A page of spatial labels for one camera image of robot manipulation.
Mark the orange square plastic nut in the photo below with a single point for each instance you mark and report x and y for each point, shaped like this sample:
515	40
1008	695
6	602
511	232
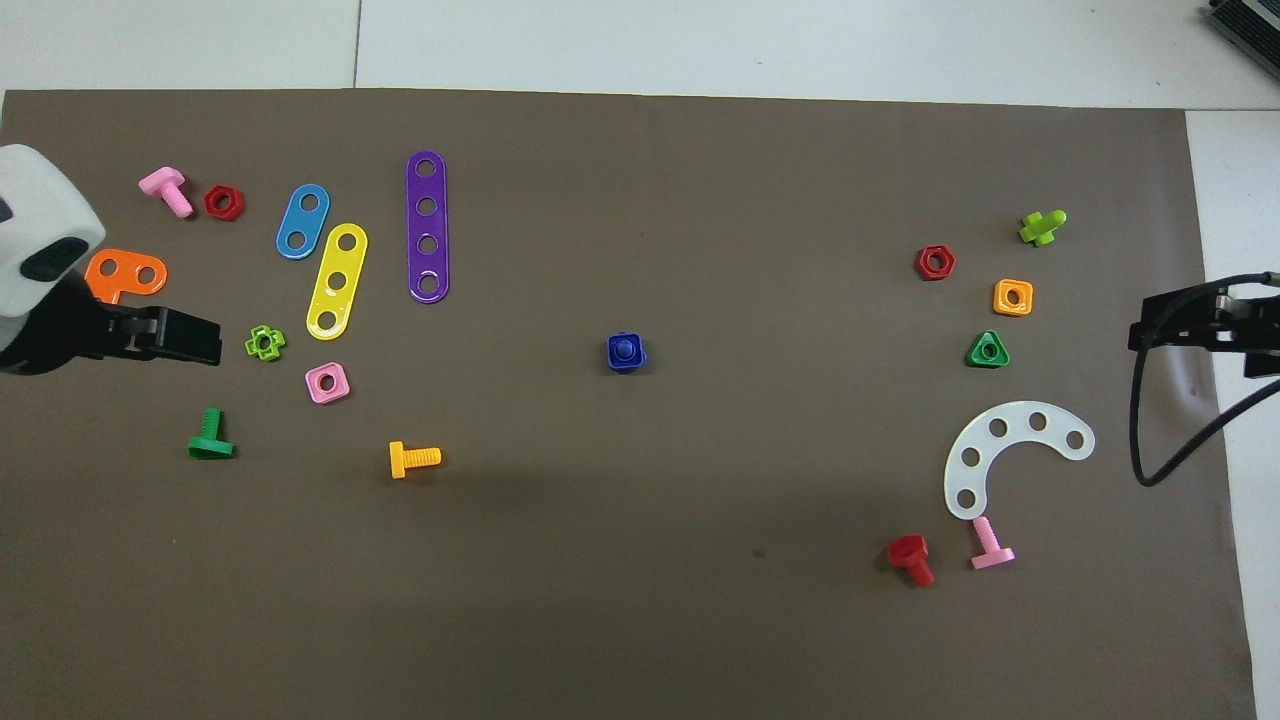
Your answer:
1000	305

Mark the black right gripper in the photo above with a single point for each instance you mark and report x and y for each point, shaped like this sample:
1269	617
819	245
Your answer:
1250	315

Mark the pink plastic bolt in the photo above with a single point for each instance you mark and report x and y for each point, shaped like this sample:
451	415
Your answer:
165	184
992	557

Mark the white curved five-hole strip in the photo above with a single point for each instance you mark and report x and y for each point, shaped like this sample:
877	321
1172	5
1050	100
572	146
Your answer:
1017	424

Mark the orange three-hole plastic plate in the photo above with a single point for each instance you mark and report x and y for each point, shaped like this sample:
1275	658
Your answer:
126	272

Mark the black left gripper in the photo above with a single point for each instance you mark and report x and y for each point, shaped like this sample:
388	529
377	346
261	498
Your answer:
60	335

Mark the black ribbed device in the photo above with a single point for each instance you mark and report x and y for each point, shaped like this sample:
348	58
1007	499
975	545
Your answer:
1250	20

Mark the lime cross-head plastic bolt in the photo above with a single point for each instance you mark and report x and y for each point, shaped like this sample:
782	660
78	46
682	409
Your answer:
1040	230

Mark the yellow three-hole plastic strip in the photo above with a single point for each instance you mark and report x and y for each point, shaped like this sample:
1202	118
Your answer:
343	261

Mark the red hexagonal plastic nut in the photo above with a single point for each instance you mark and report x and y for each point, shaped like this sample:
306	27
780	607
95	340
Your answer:
210	200
922	263

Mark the blue two-hole plastic strip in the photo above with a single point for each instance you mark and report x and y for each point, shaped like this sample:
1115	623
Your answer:
303	222

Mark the red plastic bolt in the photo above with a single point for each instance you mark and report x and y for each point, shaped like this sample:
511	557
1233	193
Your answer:
908	550

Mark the green cross-shaped plastic nut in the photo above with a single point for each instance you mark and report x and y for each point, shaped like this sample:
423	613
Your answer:
250	345

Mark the blue square plastic nut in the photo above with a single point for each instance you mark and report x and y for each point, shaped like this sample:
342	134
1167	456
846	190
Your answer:
612	358

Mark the brown table mat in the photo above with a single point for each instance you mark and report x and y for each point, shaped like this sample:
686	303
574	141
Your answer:
640	560

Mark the pink square plastic nut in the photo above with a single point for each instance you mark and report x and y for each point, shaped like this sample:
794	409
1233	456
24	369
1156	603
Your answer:
312	383

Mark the green plastic bolt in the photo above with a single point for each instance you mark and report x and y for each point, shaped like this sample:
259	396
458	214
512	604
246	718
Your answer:
211	447

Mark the purple four-hole plastic strip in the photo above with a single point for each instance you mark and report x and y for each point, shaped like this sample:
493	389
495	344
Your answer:
427	226

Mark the green triangular plastic nut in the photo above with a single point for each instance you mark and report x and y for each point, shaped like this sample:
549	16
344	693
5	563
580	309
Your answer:
975	358

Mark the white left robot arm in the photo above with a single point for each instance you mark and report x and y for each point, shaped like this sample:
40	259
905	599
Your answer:
40	205

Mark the yellow plastic bolt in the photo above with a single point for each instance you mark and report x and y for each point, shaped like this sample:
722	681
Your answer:
398	460

